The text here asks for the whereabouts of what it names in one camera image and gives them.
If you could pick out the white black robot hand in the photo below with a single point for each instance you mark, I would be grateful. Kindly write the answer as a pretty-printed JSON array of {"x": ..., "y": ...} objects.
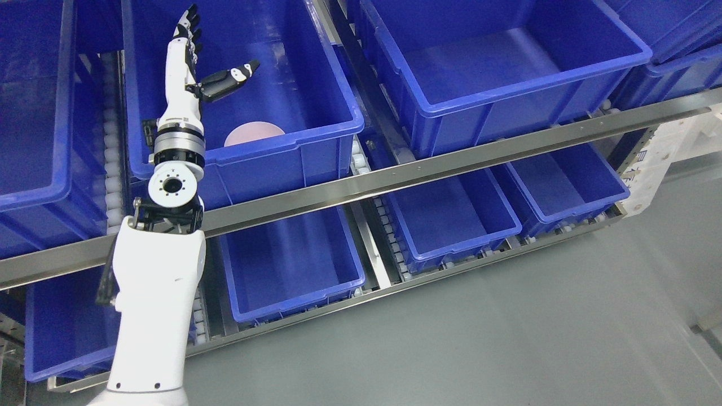
[{"x": 184, "y": 92}]

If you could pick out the pink bowl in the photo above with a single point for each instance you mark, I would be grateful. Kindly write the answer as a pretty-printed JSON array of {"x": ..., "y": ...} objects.
[{"x": 251, "y": 132}]

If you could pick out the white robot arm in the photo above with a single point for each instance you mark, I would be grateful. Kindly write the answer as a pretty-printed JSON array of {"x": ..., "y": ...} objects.
[{"x": 157, "y": 261}]

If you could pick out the blue bin upper middle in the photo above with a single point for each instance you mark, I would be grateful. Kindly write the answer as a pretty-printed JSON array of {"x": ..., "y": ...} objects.
[{"x": 299, "y": 87}]

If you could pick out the blue bin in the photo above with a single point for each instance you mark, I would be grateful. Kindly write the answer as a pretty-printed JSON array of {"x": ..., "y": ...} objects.
[
  {"x": 299, "y": 87},
  {"x": 52, "y": 115},
  {"x": 67, "y": 333},
  {"x": 450, "y": 220},
  {"x": 292, "y": 265},
  {"x": 463, "y": 73},
  {"x": 553, "y": 190}
]

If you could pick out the blue bin lower middle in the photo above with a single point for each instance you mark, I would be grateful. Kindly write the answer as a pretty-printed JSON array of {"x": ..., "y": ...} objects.
[{"x": 292, "y": 265}]

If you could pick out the blue bin upper left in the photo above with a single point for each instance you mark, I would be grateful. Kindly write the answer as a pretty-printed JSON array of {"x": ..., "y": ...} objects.
[{"x": 52, "y": 115}]

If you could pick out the blue bin lower left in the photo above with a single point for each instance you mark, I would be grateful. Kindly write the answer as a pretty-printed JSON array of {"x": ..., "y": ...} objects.
[{"x": 67, "y": 333}]

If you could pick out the blue bin upper right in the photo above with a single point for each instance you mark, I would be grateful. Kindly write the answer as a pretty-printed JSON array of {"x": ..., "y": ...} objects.
[{"x": 463, "y": 73}]

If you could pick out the blue bin lower far right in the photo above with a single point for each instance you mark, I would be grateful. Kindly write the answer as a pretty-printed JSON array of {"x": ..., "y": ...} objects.
[{"x": 553, "y": 190}]

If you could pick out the blue bin top right corner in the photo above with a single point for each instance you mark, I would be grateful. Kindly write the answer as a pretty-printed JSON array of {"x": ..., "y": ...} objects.
[{"x": 684, "y": 37}]

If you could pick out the metal shelf rack frame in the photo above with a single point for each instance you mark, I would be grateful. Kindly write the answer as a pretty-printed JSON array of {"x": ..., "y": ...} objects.
[{"x": 355, "y": 193}]

